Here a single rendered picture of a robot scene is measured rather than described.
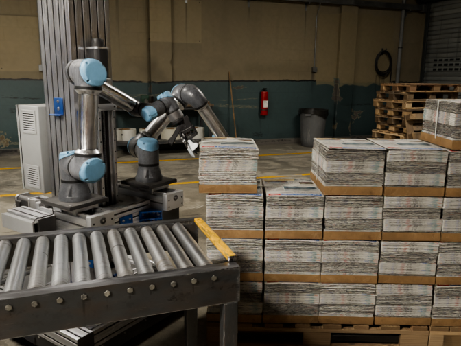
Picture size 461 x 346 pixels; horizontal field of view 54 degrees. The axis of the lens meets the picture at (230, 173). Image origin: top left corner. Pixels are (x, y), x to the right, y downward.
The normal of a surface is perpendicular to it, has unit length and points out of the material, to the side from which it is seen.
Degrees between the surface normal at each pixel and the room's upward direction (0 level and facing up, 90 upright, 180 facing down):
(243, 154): 90
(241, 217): 90
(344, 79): 90
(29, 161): 90
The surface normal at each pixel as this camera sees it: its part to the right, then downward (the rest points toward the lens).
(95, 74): 0.73, 0.02
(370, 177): 0.00, 0.21
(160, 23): 0.33, 0.20
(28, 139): -0.57, 0.17
